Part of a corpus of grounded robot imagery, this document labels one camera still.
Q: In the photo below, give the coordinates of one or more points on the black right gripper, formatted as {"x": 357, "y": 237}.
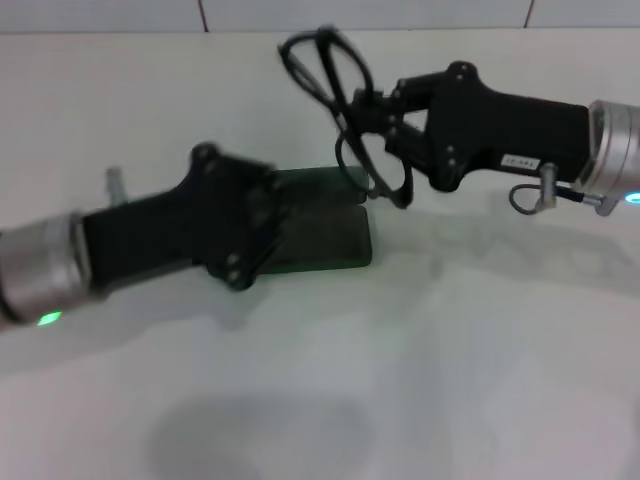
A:
{"x": 500, "y": 130}

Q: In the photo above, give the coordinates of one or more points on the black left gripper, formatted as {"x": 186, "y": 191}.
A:
{"x": 165, "y": 235}

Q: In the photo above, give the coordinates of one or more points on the green glasses case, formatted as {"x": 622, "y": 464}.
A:
{"x": 320, "y": 240}

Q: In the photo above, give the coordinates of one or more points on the black glasses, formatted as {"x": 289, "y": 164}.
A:
{"x": 330, "y": 70}

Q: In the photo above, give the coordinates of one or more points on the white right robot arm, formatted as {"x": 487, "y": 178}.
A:
{"x": 615, "y": 145}

